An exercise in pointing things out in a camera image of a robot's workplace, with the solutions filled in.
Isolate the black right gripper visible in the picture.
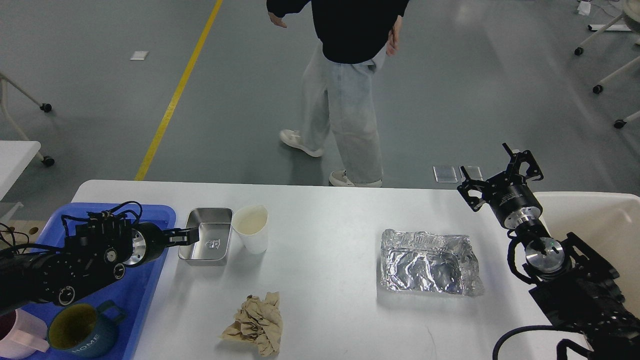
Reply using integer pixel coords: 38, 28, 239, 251
457, 143, 544, 230

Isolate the stainless steel rectangular container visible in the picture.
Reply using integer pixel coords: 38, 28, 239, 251
178, 207, 233, 266

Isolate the clear floor plate left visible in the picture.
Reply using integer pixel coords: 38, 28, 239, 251
432, 165, 458, 183

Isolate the wheeled chair base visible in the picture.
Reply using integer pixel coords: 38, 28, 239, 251
574, 0, 640, 130

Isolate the white paper on floor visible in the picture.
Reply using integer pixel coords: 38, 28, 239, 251
130, 50, 149, 61

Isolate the white paper cup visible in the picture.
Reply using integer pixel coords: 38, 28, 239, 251
231, 204, 269, 255

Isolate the teal mug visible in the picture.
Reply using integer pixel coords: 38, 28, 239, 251
46, 300, 128, 359

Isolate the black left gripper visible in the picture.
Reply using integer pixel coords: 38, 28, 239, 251
123, 222, 200, 267

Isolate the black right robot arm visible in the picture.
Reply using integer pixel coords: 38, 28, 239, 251
457, 143, 640, 360

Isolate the crumpled aluminium foil tray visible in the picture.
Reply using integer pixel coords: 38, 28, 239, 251
380, 228, 485, 297

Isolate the clear floor plate right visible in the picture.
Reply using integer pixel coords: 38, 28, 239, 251
460, 165, 485, 182

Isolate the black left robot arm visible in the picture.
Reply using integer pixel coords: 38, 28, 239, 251
1, 202, 198, 315

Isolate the clear floor plate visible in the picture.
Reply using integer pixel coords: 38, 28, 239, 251
460, 165, 485, 182
432, 165, 458, 183

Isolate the wheeled stand left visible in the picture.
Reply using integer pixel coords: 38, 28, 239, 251
0, 73, 53, 141

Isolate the white plastic bin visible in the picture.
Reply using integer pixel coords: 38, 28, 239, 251
532, 191, 640, 360

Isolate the crumpled brown paper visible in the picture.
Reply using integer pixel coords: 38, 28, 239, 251
219, 292, 284, 357

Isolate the white side table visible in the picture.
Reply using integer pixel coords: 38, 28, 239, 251
0, 140, 41, 199

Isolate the blue plastic tray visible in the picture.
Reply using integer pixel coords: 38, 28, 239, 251
22, 202, 176, 360

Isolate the pink mug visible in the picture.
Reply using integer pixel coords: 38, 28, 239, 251
0, 309, 50, 360

